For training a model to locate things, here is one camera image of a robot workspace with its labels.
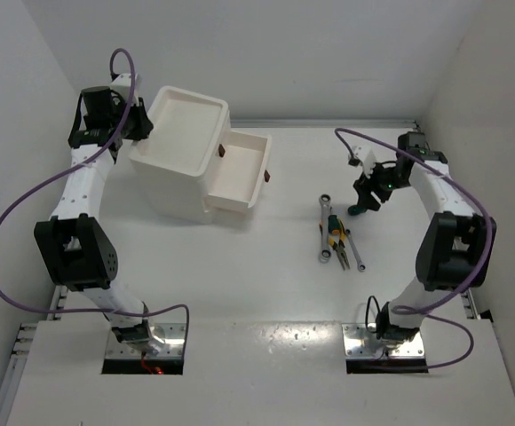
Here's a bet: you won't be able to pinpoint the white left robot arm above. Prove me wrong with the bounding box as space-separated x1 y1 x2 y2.
34 73 165 356

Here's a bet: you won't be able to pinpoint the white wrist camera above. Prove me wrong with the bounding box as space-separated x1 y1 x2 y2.
109 73 142 106
348 146 376 178

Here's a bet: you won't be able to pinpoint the metal base plate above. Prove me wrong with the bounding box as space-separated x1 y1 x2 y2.
104 323 186 360
342 322 425 360

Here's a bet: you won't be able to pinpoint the green yellow long-nose pliers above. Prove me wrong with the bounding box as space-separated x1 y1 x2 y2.
329 220 350 271

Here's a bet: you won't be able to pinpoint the silver combination wrench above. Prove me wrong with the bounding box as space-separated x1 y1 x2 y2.
345 228 366 272

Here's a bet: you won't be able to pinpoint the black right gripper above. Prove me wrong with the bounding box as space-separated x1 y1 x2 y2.
353 158 410 211

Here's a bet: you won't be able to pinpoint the white drawer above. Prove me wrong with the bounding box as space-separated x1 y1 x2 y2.
206 130 272 213

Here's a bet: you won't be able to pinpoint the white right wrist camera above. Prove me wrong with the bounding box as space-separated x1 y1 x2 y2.
348 146 376 178

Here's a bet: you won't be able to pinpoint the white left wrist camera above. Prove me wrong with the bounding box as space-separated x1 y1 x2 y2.
109 73 142 106

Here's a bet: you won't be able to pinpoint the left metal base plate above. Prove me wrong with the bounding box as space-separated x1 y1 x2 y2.
104 323 186 360

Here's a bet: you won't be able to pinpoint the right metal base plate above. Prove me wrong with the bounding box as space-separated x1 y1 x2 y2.
342 322 425 360

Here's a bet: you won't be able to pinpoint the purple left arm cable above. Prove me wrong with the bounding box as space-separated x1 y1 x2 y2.
0 47 190 351

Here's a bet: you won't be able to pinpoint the green handled screwdriver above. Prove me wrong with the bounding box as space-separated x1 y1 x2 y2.
347 204 368 217

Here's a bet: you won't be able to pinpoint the white drawer cabinet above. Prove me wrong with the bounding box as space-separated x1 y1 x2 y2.
129 86 231 225

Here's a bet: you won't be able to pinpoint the green yellow stubby screwdriver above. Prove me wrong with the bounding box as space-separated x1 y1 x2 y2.
328 214 341 235

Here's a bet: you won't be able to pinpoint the silver ratchet wrench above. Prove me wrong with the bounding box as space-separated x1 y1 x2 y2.
319 194 331 263

